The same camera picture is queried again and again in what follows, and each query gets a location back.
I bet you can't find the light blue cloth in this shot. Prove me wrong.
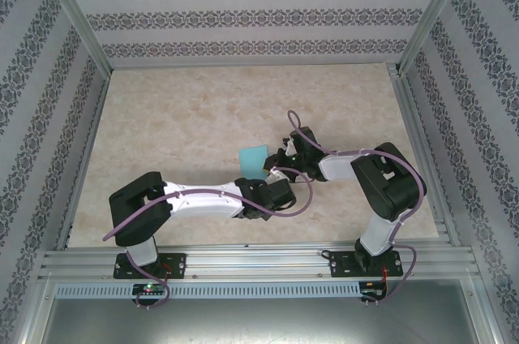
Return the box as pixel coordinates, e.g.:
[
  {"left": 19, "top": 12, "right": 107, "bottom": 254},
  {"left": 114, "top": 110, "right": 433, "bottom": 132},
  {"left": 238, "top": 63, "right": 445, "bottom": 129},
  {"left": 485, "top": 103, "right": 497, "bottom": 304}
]
[{"left": 238, "top": 144, "right": 271, "bottom": 178}]

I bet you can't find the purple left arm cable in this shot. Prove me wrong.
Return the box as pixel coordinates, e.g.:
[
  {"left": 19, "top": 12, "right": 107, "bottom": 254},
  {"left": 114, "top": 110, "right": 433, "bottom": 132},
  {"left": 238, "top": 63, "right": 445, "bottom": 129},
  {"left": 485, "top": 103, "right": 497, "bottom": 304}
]
[{"left": 103, "top": 165, "right": 313, "bottom": 311}]

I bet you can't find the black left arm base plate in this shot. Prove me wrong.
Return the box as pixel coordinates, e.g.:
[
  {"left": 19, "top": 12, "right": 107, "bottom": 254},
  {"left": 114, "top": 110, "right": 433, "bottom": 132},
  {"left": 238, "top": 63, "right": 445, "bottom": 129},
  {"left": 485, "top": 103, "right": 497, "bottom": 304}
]
[{"left": 113, "top": 252, "right": 188, "bottom": 280}]

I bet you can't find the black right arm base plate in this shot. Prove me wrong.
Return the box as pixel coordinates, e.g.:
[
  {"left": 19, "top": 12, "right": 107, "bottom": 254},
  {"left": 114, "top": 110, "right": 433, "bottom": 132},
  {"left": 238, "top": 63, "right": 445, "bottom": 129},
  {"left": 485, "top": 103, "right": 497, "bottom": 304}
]
[{"left": 328, "top": 250, "right": 405, "bottom": 279}]

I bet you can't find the grey metal sheet panel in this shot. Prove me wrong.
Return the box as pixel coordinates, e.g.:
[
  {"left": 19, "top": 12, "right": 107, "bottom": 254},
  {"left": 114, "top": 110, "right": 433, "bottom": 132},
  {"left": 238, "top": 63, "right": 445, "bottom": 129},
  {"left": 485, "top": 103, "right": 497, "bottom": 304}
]
[{"left": 40, "top": 297, "right": 487, "bottom": 344}]

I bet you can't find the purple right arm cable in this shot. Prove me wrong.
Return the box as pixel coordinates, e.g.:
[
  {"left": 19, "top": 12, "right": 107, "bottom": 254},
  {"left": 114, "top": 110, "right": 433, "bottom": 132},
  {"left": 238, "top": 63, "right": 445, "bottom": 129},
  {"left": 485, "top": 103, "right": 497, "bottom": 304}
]
[{"left": 286, "top": 110, "right": 427, "bottom": 304}]

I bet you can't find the aluminium table side rail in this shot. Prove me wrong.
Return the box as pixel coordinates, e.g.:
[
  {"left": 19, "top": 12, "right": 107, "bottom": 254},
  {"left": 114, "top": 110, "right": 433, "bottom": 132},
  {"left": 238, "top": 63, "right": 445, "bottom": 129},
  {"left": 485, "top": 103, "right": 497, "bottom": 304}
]
[
  {"left": 54, "top": 70, "right": 113, "bottom": 251},
  {"left": 387, "top": 62, "right": 461, "bottom": 246}
]

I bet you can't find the aluminium frame post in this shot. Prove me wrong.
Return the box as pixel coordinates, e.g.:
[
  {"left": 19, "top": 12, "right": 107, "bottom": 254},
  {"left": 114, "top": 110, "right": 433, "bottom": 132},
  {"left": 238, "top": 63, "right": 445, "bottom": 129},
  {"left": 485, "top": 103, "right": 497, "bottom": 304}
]
[
  {"left": 395, "top": 0, "right": 475, "bottom": 75},
  {"left": 32, "top": 0, "right": 113, "bottom": 73}
]

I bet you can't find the aluminium mounting rail beam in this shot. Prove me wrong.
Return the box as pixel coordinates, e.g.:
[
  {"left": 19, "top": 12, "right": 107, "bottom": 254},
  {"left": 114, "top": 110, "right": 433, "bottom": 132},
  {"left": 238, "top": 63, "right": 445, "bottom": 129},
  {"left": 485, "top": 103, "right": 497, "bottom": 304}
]
[{"left": 38, "top": 243, "right": 475, "bottom": 281}]

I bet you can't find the aluminium frame leg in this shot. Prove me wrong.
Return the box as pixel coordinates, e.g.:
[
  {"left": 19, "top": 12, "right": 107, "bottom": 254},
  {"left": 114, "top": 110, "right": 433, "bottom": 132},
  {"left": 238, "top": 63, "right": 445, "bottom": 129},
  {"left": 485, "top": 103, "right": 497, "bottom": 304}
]
[
  {"left": 14, "top": 274, "right": 58, "bottom": 344},
  {"left": 461, "top": 274, "right": 506, "bottom": 344}
]

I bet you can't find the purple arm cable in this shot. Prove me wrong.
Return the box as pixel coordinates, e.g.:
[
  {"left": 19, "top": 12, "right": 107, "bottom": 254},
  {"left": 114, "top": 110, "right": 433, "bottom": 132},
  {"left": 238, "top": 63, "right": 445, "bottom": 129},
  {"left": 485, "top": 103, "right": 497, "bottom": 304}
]
[
  {"left": 103, "top": 165, "right": 313, "bottom": 311},
  {"left": 286, "top": 110, "right": 427, "bottom": 304}
]

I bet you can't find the slotted grey cable duct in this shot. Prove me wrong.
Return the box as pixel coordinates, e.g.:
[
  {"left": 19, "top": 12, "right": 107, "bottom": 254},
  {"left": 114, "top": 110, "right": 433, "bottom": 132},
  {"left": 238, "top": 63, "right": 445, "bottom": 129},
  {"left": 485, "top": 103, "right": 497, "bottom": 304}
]
[{"left": 54, "top": 282, "right": 362, "bottom": 299}]

